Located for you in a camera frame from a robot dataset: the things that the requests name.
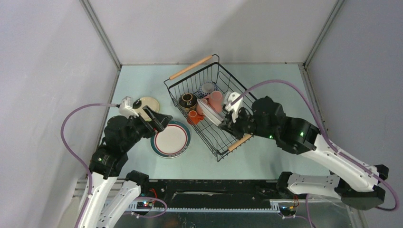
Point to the left wooden rack handle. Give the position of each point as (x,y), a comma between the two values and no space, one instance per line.
(190,67)

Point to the small pink cup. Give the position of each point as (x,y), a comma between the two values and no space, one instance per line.
(199,108)

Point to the cream plate with plum blossom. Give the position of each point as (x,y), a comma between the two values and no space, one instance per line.
(152,103)

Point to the orange cup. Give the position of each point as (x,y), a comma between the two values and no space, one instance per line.
(194,118)

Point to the right controller board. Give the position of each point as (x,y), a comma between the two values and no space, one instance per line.
(288,212)

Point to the green red rim plate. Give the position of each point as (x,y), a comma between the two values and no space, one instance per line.
(173,141)

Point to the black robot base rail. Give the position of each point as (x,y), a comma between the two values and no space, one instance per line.
(215,194)

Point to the Just To Eat plate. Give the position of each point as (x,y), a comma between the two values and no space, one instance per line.
(212,115)

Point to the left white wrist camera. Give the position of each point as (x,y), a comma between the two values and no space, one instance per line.
(126,107)

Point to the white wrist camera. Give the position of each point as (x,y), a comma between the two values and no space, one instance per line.
(233,104)
(126,107)

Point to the large pink cup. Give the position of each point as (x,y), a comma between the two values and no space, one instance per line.
(215,99)

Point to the controller board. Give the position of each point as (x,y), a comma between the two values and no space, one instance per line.
(144,205)
(288,212)

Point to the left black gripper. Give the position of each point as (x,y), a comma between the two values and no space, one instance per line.
(161,121)

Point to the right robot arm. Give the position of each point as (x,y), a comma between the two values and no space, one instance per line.
(354,182)

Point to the left controller board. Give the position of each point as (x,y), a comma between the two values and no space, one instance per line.
(144,205)

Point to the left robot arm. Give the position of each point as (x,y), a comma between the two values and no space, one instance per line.
(121,133)

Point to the black wire dish rack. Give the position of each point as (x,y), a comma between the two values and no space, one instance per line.
(216,139)

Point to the dark brown glazed bowl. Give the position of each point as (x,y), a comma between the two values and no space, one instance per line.
(188,102)

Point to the wooden rack handle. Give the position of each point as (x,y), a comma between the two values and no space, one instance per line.
(190,67)
(239,142)

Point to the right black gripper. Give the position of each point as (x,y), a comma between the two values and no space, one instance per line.
(229,126)

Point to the blue white patterned cup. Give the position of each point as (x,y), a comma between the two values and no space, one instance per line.
(206,89)

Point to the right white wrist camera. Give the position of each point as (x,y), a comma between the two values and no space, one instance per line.
(233,104)

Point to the right wooden rack handle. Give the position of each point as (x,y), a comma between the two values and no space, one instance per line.
(239,142)

